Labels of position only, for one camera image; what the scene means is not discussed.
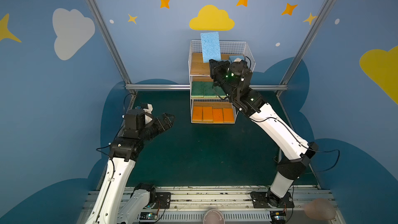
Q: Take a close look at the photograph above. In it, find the blue sponge front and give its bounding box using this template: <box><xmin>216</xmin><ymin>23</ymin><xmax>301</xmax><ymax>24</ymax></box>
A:
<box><xmin>229</xmin><ymin>55</ymin><xmax>246</xmax><ymax>63</ymax></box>

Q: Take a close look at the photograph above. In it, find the blue sponge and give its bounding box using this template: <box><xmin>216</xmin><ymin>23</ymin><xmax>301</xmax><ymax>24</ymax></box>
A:
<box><xmin>201</xmin><ymin>32</ymin><xmax>221</xmax><ymax>63</ymax></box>
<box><xmin>229</xmin><ymin>55</ymin><xmax>246</xmax><ymax>63</ymax></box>

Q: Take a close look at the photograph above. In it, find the green sponge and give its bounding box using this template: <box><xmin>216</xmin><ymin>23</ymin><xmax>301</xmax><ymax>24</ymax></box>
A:
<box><xmin>191</xmin><ymin>82</ymin><xmax>204</xmax><ymax>99</ymax></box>
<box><xmin>203</xmin><ymin>82</ymin><xmax>217</xmax><ymax>99</ymax></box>
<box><xmin>214</xmin><ymin>87</ymin><xmax>227</xmax><ymax>99</ymax></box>

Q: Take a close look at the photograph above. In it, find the orange sponge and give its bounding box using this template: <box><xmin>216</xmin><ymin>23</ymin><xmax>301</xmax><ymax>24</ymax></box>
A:
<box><xmin>192</xmin><ymin>106</ymin><xmax>203</xmax><ymax>123</ymax></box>
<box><xmin>212</xmin><ymin>108</ymin><xmax>224</xmax><ymax>123</ymax></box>
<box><xmin>203</xmin><ymin>106</ymin><xmax>214</xmax><ymax>123</ymax></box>
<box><xmin>222</xmin><ymin>108</ymin><xmax>235</xmax><ymax>123</ymax></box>

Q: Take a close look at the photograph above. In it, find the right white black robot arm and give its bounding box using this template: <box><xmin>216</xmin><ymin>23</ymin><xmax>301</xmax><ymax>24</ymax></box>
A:
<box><xmin>209</xmin><ymin>60</ymin><xmax>318</xmax><ymax>205</ymax></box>

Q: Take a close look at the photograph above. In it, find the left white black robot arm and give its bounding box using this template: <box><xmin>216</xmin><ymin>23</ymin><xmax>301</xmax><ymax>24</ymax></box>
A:
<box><xmin>86</xmin><ymin>104</ymin><xmax>175</xmax><ymax>224</ymax></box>

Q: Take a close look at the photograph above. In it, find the left green circuit board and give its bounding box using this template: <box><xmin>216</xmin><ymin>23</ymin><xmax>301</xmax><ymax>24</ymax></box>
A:
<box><xmin>140</xmin><ymin>212</ymin><xmax>158</xmax><ymax>221</ymax></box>

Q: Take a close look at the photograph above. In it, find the green circuit board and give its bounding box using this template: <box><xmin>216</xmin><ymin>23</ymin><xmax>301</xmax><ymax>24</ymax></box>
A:
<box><xmin>140</xmin><ymin>212</ymin><xmax>158</xmax><ymax>221</ymax></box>
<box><xmin>269</xmin><ymin>212</ymin><xmax>287</xmax><ymax>224</ymax></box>

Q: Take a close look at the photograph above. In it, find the pink bowl front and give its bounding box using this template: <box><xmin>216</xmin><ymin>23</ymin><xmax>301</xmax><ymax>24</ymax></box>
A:
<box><xmin>203</xmin><ymin>209</ymin><xmax>225</xmax><ymax>224</ymax></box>

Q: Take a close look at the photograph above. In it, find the right green circuit board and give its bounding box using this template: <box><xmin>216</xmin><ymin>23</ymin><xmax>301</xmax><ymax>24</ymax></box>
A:
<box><xmin>269</xmin><ymin>212</ymin><xmax>287</xmax><ymax>224</ymax></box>

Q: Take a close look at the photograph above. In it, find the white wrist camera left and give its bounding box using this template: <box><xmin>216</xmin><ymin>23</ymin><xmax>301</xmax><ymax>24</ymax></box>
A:
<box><xmin>141</xmin><ymin>103</ymin><xmax>154</xmax><ymax>119</ymax></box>

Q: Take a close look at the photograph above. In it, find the white wire wooden shelf rack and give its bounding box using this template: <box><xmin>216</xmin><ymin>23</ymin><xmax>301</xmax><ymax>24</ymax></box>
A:
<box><xmin>188</xmin><ymin>40</ymin><xmax>260</xmax><ymax>124</ymax></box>

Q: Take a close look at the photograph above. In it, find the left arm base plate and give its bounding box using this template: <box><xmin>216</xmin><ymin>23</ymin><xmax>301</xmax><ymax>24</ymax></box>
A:
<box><xmin>150</xmin><ymin>192</ymin><xmax>171</xmax><ymax>209</ymax></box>

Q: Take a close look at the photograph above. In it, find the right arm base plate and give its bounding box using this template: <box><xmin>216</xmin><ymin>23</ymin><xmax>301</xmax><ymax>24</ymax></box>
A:
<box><xmin>250</xmin><ymin>191</ymin><xmax>295</xmax><ymax>208</ymax></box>

